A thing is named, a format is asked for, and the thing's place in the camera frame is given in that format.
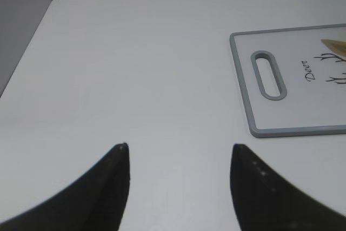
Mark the white grey cutting board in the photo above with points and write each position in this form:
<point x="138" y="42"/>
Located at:
<point x="291" y="83"/>

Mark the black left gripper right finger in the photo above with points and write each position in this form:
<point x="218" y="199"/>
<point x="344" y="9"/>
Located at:
<point x="264" y="200"/>

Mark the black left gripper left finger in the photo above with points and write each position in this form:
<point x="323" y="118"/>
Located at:
<point x="95" y="201"/>

